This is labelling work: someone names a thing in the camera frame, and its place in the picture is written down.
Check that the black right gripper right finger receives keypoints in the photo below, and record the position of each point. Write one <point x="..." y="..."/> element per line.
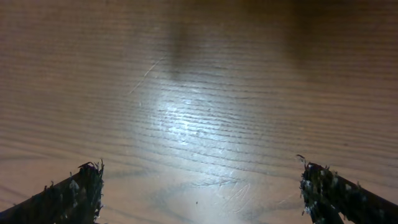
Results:
<point x="330" y="198"/>

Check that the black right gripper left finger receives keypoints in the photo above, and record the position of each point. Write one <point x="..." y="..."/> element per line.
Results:
<point x="77" y="199"/>

